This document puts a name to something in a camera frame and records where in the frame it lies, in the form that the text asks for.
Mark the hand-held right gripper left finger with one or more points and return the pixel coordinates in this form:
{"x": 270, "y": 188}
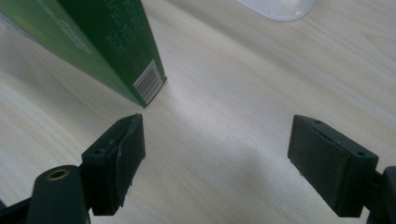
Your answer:
{"x": 113, "y": 168}

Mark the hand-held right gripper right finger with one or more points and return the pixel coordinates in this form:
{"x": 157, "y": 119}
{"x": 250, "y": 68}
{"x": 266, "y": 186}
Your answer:
{"x": 330, "y": 169}

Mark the green cardboard box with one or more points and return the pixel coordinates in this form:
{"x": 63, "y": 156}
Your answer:
{"x": 102, "y": 43}

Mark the white plastic container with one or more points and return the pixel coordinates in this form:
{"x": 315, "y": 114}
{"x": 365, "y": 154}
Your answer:
{"x": 278, "y": 8}

